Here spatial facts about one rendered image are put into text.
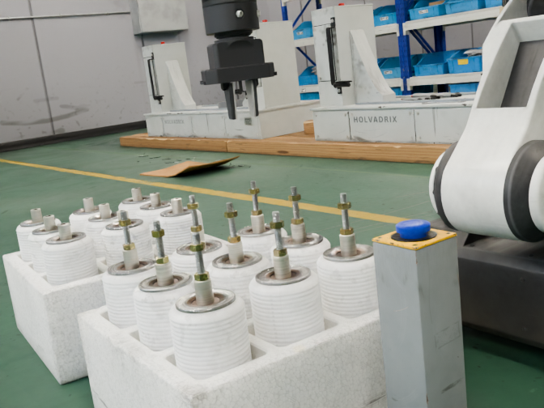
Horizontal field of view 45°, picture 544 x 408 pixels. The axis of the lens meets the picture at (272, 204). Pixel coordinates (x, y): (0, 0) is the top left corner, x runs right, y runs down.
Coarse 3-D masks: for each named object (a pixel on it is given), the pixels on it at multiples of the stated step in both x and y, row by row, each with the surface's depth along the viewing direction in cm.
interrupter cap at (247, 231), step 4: (268, 224) 117; (244, 228) 116; (248, 228) 116; (252, 228) 116; (268, 228) 115; (240, 232) 114; (244, 232) 113; (248, 232) 113; (252, 232) 114; (264, 232) 111; (268, 232) 111; (272, 232) 111; (244, 236) 111; (248, 236) 111; (252, 236) 110; (256, 236) 110; (260, 236) 110
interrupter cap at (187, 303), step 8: (216, 288) 85; (184, 296) 84; (192, 296) 84; (216, 296) 83; (224, 296) 82; (232, 296) 82; (176, 304) 81; (184, 304) 81; (192, 304) 82; (208, 304) 81; (216, 304) 80; (224, 304) 79; (192, 312) 79; (200, 312) 78
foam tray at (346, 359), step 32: (96, 320) 101; (352, 320) 89; (96, 352) 100; (128, 352) 88; (160, 352) 86; (256, 352) 85; (288, 352) 81; (320, 352) 83; (352, 352) 87; (96, 384) 104; (128, 384) 90; (160, 384) 80; (192, 384) 76; (224, 384) 76; (256, 384) 78; (288, 384) 81; (320, 384) 84; (352, 384) 87; (384, 384) 91
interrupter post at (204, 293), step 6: (198, 282) 81; (204, 282) 80; (210, 282) 81; (198, 288) 81; (204, 288) 81; (210, 288) 81; (198, 294) 81; (204, 294) 81; (210, 294) 81; (198, 300) 81; (204, 300) 81; (210, 300) 81
